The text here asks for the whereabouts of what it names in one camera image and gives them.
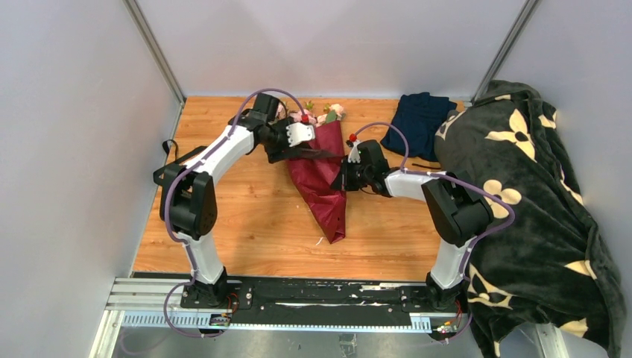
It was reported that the dark blue folded cloth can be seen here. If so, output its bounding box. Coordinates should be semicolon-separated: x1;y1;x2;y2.
380;92;457;162

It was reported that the black floral blanket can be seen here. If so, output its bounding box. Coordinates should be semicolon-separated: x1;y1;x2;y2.
434;80;627;357

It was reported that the black printed ribbon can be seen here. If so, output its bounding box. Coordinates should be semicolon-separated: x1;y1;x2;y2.
153;136;342;189

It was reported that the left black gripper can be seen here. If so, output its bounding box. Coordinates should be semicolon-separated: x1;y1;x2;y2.
262;117;302;163

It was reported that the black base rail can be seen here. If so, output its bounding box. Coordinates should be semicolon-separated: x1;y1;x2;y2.
180;276;467;332

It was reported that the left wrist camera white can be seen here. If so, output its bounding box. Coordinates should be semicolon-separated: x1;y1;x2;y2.
285;122;315;147

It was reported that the maroon wrapping paper sheet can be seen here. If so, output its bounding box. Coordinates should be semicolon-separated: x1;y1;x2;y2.
286;121;347;244

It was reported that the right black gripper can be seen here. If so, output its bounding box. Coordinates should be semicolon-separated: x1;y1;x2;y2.
331;157;373;191

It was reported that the pink fake flower bunch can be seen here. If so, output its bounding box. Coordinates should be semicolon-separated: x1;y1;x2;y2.
274;101;347;127

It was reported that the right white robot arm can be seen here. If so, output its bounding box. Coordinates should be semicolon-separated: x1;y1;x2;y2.
332;137;493;312

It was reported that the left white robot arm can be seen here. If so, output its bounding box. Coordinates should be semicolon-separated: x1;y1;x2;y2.
154;88;315;308

